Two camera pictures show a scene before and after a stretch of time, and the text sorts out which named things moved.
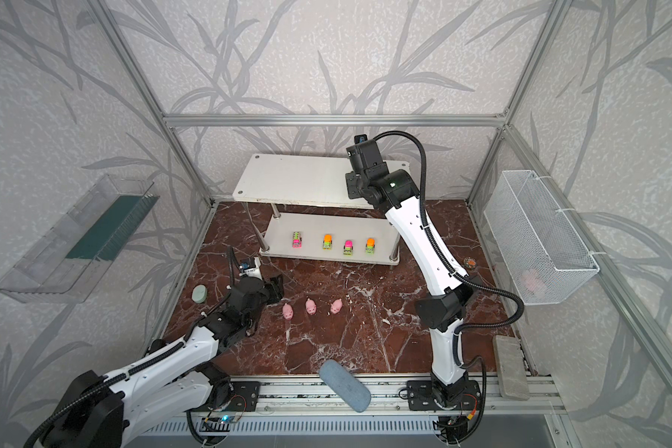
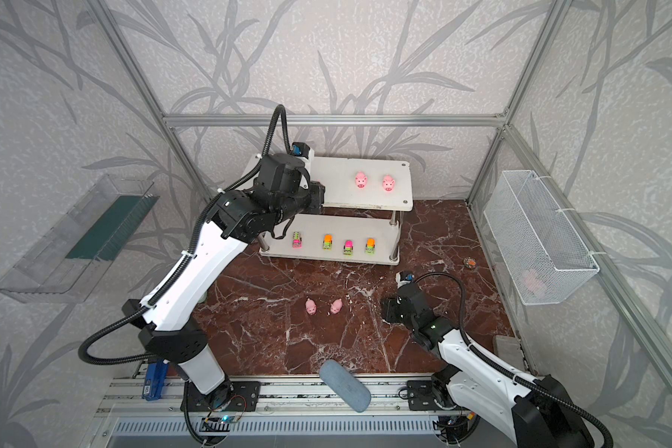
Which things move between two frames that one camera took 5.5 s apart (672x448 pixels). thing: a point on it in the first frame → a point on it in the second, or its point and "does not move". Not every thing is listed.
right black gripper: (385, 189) → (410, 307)
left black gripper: (272, 287) → (315, 196)
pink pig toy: (336, 305) does not move
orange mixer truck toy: (327, 242) does not move
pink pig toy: (310, 306) does not move
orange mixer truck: (370, 245) does not move
